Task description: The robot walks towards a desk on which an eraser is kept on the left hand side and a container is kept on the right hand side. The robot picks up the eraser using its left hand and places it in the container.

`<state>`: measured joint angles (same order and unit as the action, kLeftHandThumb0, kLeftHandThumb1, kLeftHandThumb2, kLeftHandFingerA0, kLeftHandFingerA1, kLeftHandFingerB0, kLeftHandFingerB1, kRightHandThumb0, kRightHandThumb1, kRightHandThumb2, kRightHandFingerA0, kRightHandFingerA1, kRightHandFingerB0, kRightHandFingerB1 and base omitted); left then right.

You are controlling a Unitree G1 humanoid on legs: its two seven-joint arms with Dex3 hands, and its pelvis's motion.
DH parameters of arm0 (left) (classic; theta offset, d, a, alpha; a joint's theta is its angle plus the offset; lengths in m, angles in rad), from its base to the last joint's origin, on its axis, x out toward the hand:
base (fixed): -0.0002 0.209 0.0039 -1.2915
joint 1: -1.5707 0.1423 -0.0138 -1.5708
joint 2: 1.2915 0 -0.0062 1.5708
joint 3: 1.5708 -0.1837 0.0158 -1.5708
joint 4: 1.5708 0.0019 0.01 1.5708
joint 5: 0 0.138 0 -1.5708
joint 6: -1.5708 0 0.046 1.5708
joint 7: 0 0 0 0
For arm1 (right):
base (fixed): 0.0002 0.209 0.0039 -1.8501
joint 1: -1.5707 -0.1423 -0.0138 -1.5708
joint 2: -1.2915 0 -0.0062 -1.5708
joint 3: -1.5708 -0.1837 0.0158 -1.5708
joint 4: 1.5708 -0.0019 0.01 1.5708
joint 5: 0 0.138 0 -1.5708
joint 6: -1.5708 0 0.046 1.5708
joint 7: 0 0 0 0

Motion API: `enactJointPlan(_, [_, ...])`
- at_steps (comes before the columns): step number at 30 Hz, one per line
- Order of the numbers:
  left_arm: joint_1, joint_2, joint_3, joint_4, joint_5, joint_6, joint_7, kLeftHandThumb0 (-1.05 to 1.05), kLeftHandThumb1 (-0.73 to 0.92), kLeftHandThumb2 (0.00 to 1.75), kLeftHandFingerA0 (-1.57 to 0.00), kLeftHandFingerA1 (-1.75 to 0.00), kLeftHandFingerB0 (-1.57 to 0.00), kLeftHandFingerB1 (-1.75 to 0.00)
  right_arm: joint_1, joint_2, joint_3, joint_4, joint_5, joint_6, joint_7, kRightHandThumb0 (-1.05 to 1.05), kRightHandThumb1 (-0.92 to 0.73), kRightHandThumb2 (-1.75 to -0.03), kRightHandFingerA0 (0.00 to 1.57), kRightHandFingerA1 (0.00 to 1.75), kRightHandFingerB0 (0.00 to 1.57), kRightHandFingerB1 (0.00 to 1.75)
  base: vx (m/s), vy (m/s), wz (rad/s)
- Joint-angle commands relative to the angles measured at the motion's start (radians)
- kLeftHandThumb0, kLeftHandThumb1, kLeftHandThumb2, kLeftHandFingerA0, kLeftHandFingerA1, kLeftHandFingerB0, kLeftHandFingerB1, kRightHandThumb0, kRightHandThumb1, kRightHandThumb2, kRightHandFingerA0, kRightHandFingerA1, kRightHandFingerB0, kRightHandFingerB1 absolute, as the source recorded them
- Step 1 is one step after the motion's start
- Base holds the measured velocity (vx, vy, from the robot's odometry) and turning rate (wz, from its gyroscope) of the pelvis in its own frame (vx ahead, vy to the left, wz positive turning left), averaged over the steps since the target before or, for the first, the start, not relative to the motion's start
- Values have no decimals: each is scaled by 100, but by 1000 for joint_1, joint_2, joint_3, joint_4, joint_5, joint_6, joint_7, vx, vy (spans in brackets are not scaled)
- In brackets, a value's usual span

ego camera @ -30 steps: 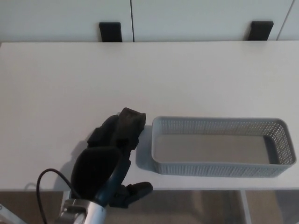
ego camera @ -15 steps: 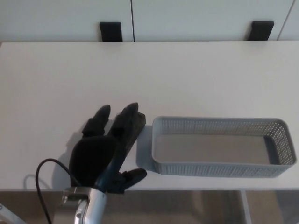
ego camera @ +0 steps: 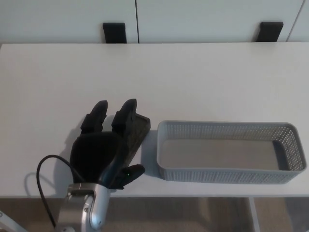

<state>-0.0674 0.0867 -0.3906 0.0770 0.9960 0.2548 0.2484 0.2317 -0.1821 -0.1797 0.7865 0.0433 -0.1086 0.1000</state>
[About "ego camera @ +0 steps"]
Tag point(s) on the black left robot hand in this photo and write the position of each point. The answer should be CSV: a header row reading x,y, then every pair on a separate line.
x,y
94,157

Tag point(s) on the dark speckled rectangular eraser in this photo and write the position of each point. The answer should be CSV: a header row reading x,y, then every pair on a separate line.
x,y
138,130

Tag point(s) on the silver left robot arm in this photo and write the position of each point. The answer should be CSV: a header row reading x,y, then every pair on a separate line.
x,y
72,212

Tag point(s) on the grey perforated plastic basket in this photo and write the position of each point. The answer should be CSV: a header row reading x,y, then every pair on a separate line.
x,y
229,175

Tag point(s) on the white cabinet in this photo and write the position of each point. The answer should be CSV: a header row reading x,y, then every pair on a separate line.
x,y
193,14

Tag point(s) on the white metal-frame desk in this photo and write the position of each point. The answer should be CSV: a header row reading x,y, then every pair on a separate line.
x,y
72,72

